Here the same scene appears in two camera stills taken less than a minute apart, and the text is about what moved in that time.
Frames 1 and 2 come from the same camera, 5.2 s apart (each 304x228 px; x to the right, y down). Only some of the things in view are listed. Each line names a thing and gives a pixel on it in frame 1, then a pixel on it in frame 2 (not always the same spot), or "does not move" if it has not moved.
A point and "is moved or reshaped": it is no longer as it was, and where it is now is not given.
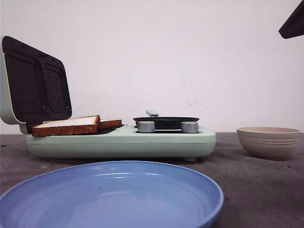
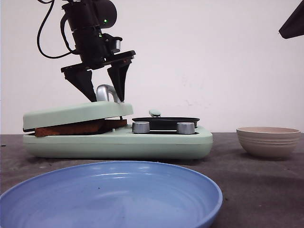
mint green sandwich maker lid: x=34 y=85 -> x=101 y=109
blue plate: x=117 y=194 does not move
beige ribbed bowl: x=269 y=142 does not move
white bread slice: x=107 y=123 is moved or reshaped
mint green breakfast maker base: x=124 y=141 does not move
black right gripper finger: x=294 y=25 does not move
